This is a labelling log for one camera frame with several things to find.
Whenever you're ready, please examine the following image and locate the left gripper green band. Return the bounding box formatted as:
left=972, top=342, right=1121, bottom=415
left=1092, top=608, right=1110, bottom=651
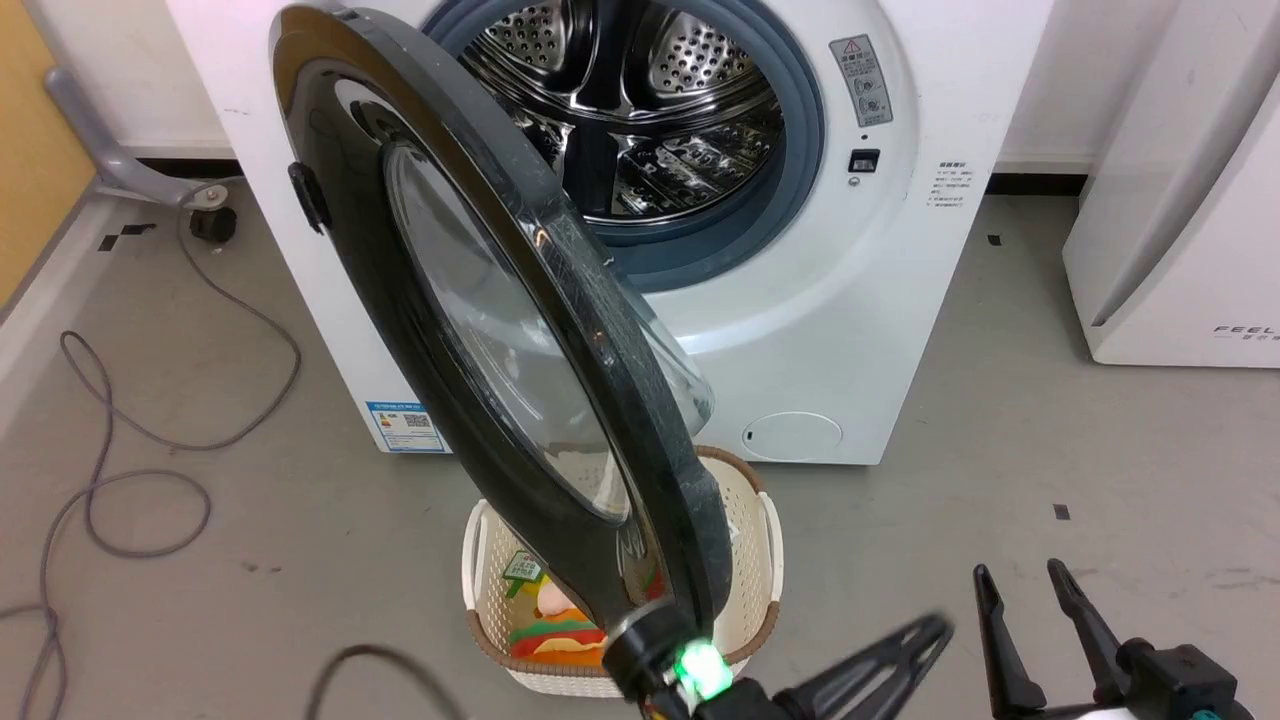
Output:
left=675, top=613, right=954, bottom=720

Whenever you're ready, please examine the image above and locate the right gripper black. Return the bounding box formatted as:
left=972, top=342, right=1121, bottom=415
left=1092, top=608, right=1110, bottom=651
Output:
left=975, top=559, right=1251, bottom=720

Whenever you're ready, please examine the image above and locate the black round washing machine door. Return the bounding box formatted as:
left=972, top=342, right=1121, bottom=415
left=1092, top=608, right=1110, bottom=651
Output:
left=268, top=3, right=734, bottom=646

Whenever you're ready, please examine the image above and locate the white front-load washing machine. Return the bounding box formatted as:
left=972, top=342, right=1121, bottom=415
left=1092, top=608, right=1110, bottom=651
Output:
left=165, top=0, right=1056, bottom=466

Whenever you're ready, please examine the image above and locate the grey rubber door gasket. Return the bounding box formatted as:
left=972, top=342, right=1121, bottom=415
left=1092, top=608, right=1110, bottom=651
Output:
left=422, top=0, right=827, bottom=294

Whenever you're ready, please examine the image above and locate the cream plastic laundry basket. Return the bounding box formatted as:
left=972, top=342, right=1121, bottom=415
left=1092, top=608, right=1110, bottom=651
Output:
left=462, top=446, right=784, bottom=699

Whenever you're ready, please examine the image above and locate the round white filter cover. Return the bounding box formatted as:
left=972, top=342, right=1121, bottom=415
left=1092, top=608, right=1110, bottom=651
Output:
left=742, top=411, right=843, bottom=463

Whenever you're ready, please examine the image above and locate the burger plush toy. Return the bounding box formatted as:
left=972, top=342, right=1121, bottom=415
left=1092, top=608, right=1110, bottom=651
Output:
left=510, top=608, right=609, bottom=668

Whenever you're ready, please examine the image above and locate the green toy carton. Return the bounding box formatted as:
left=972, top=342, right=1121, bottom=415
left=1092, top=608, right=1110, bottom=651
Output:
left=502, top=552, right=546, bottom=599

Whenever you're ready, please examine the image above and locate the white appliance cabinet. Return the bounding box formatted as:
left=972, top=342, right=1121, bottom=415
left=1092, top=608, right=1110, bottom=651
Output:
left=1062, top=0, right=1280, bottom=369

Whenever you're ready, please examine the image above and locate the blue white energy label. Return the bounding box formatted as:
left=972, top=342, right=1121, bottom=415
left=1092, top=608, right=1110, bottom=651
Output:
left=365, top=401, right=447, bottom=454

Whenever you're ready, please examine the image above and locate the grey warning sticker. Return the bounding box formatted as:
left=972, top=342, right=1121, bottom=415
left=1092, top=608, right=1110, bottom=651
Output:
left=829, top=35, right=894, bottom=128

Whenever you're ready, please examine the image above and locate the perforated steel washer drum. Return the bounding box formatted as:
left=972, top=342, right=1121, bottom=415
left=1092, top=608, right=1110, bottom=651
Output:
left=455, top=0, right=786, bottom=223

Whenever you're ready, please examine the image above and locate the grey metal stand leg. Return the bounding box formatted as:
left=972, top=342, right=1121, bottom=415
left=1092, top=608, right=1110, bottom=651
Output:
left=43, top=65, right=244, bottom=209

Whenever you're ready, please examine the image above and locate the yellow wooden panel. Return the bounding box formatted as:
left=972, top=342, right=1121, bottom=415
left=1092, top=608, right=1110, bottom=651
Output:
left=0, top=0, right=97, bottom=309

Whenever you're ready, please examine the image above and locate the grey floor cable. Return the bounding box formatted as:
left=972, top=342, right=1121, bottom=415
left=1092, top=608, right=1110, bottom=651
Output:
left=0, top=180, right=303, bottom=720

